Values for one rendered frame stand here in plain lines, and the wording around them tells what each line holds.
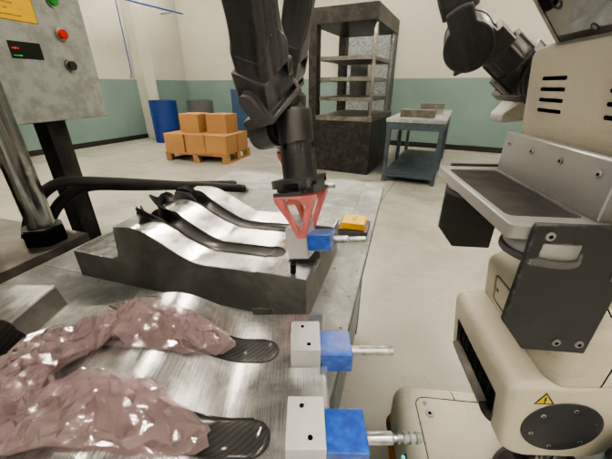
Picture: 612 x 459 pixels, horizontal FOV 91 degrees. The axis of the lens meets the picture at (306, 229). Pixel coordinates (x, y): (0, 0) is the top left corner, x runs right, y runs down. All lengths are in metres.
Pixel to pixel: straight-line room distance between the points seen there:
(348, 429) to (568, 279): 0.27
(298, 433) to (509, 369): 0.34
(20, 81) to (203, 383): 0.97
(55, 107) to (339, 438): 1.13
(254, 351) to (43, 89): 0.99
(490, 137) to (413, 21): 2.60
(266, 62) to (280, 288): 0.33
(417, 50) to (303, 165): 6.55
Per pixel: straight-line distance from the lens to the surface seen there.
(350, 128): 4.49
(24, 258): 1.01
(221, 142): 5.20
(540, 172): 0.50
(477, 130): 6.95
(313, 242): 0.51
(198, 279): 0.59
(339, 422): 0.35
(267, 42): 0.43
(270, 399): 0.38
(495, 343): 0.59
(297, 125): 0.49
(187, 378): 0.39
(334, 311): 0.56
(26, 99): 1.17
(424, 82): 6.93
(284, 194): 0.47
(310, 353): 0.39
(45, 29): 1.24
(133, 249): 0.65
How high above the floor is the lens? 1.16
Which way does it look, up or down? 25 degrees down
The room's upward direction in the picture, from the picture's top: straight up
